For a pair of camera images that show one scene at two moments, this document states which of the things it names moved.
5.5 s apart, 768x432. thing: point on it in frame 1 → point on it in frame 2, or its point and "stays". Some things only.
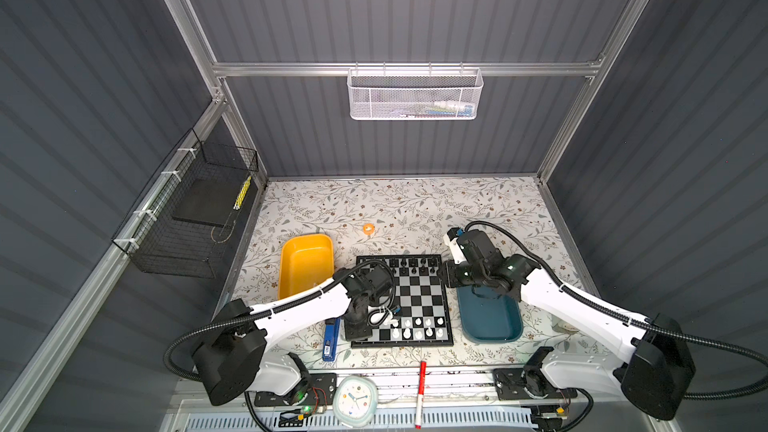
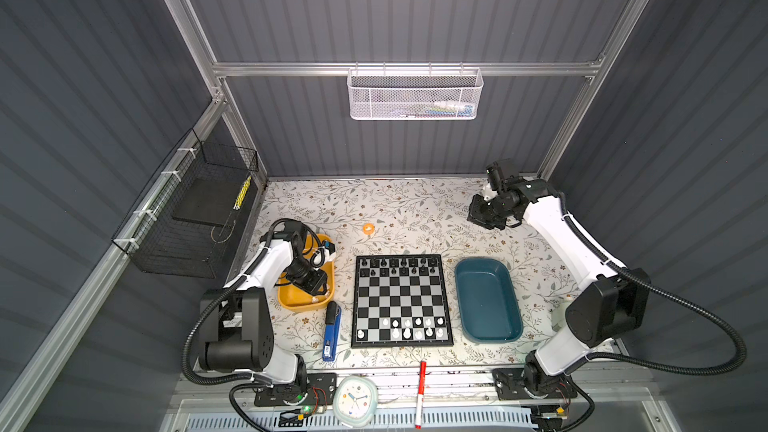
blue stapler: [332, 328] stays
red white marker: [421, 394] stays
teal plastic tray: [489, 320] stays
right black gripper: [447, 277] → [473, 214]
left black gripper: [355, 334] → [316, 280]
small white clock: [355, 401] stays
